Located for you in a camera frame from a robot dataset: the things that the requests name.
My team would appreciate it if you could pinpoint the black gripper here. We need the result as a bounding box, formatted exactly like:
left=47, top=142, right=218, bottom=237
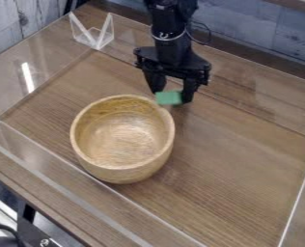
left=134, top=36, right=212, bottom=103

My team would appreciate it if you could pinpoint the green rectangular stick block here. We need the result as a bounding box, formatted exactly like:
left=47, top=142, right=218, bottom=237
left=156, top=91, right=182, bottom=105

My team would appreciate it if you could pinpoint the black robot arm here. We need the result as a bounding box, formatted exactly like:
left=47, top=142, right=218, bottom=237
left=134, top=0, right=212, bottom=105

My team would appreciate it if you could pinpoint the round wooden bowl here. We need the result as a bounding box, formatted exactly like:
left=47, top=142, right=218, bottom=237
left=70, top=95, right=176, bottom=184

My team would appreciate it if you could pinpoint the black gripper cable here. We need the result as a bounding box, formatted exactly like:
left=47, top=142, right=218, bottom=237
left=185, top=20, right=213, bottom=46

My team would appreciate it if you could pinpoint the clear acrylic corner bracket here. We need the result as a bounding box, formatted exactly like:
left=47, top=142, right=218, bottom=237
left=69, top=13, right=114, bottom=50

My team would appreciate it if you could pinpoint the black table leg frame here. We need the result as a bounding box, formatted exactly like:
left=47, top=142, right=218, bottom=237
left=18, top=203, right=62, bottom=247

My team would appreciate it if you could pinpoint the black floor cable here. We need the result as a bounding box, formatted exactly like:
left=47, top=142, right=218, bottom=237
left=0, top=223, right=22, bottom=247

